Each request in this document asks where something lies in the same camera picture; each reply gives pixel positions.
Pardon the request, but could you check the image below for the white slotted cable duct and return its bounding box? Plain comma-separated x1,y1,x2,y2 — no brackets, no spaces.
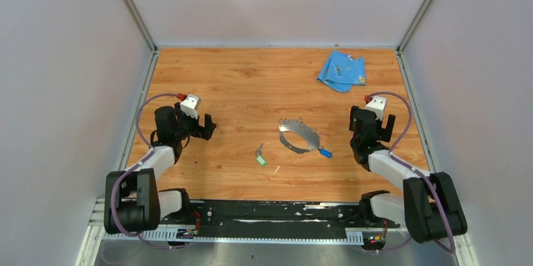
102,228,365,245

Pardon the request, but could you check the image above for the folded blue cloth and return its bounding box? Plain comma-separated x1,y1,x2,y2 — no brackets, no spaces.
317,50,367,93

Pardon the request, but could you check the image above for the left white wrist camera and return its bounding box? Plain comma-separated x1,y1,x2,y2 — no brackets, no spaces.
179,94,202,119

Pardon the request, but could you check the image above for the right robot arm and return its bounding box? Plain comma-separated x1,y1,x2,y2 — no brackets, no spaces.
349,106,468,243

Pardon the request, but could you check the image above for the key with blue tag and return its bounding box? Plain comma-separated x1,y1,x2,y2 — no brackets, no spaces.
318,148,332,158

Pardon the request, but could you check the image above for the purple cable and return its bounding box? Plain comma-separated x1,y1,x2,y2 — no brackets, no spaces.
363,91,457,255
109,92,190,251

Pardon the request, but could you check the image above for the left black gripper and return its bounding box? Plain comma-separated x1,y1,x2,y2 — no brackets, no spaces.
173,103,216,141

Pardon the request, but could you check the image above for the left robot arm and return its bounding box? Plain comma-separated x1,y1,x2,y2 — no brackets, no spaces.
103,103,217,234

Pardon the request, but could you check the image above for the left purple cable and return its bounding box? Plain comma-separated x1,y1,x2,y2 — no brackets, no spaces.
109,92,190,251

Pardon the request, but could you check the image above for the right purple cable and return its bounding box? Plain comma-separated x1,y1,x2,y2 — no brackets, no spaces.
363,91,457,255

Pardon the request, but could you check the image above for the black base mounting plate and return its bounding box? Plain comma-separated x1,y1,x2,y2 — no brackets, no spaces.
161,199,398,241

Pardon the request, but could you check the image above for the key with green tag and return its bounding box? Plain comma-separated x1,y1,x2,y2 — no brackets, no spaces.
255,143,268,167

